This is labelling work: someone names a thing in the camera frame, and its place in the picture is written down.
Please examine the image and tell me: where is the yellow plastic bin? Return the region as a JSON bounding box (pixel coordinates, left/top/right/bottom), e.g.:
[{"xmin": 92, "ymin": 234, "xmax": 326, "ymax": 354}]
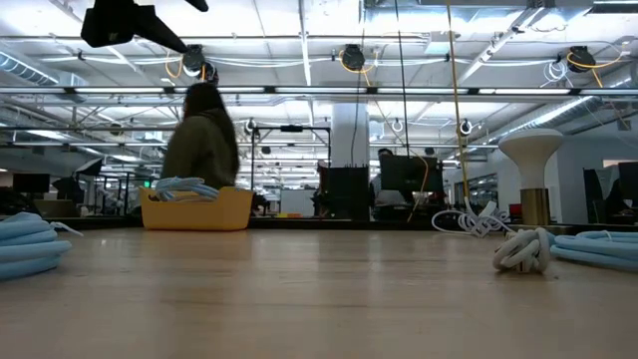
[{"xmin": 139, "ymin": 186, "xmax": 254, "ymax": 231}]

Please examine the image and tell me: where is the white USB cable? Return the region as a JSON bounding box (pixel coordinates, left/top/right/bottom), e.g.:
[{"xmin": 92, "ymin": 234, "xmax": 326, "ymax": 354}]
[{"xmin": 491, "ymin": 226, "xmax": 552, "ymax": 274}]

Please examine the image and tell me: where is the long ceiling light strip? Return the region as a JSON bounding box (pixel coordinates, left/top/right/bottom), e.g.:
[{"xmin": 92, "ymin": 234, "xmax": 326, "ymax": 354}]
[{"xmin": 0, "ymin": 86, "xmax": 638, "ymax": 97}]

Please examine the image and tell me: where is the black desk monitor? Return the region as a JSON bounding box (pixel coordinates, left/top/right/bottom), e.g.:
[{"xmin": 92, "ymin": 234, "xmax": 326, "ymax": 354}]
[{"xmin": 12, "ymin": 173, "xmax": 51, "ymax": 194}]

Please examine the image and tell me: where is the white panel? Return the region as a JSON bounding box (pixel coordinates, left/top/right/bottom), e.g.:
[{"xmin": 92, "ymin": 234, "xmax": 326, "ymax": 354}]
[{"xmin": 279, "ymin": 188, "xmax": 318, "ymax": 218}]

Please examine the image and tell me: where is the black equipment cabinet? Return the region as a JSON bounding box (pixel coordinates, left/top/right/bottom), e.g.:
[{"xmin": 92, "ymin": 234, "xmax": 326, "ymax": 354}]
[{"xmin": 318, "ymin": 166, "xmax": 371, "ymax": 221}]

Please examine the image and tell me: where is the black large monitor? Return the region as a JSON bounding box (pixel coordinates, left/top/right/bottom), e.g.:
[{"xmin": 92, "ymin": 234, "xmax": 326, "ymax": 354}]
[{"xmin": 380, "ymin": 154, "xmax": 445, "ymax": 194}]

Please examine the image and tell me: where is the black ceiling cord reel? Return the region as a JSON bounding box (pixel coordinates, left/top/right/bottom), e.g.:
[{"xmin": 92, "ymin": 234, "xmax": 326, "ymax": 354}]
[
  {"xmin": 566, "ymin": 45, "xmax": 598, "ymax": 75},
  {"xmin": 180, "ymin": 43, "xmax": 220, "ymax": 86},
  {"xmin": 340, "ymin": 43, "xmax": 368, "ymax": 73}
]

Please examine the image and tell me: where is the black frame rig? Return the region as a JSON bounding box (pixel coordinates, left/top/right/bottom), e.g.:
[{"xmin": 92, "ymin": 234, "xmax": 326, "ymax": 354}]
[{"xmin": 250, "ymin": 124, "xmax": 334, "ymax": 220}]

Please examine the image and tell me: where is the black hanging cable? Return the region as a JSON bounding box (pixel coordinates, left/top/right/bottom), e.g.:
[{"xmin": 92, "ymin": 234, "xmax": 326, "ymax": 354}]
[{"xmin": 393, "ymin": 0, "xmax": 409, "ymax": 159}]

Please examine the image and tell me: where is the yellow hanging cord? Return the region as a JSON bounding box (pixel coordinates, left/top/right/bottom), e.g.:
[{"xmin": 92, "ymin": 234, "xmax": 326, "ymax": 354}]
[{"xmin": 446, "ymin": 0, "xmax": 473, "ymax": 210}]

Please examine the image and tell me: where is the white power cable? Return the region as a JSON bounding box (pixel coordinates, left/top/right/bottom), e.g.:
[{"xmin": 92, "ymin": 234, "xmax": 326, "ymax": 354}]
[{"xmin": 431, "ymin": 198, "xmax": 517, "ymax": 239}]

